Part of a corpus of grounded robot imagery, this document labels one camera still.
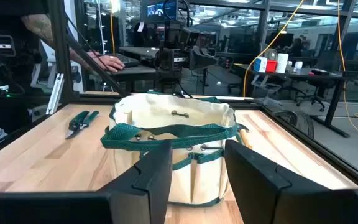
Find wooden-handled hand rake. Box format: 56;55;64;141
237;123;254;150

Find black operator desk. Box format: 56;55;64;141
104;65;158;93

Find black vertical frame post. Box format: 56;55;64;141
47;0;76;102

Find person's forearm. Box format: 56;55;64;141
20;14;93;71

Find blue and white box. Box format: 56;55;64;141
253;56;269;73

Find cream canvas green-trimmed garden bag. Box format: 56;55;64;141
100;92;252;208

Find silver aluminium bracket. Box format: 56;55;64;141
45;73;65;116

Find black caster wheel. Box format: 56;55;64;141
272;109;316;140

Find black office chair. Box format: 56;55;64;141
295;57;338;113

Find person's hand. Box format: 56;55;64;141
87;51;126;73

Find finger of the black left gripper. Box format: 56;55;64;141
190;45;221;71

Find black diagonal frame brace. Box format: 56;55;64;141
64;30;131;98

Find computer monitor showing video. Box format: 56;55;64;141
140;0;180;23

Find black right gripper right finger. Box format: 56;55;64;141
224;139;358;224

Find yellow extension cord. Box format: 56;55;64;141
336;0;358;141

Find white cylindrical container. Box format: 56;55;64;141
275;52;290;74

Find black office desk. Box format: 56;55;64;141
233;63;358;138

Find small red box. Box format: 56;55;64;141
265;60;278;73

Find black computer keyboard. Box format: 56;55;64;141
112;52;141;68

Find long yellow hanging cable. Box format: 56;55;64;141
242;0;306;98

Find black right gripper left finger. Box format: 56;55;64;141
0;139;173;224

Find green-handled pruning shears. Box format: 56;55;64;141
64;110;100;140

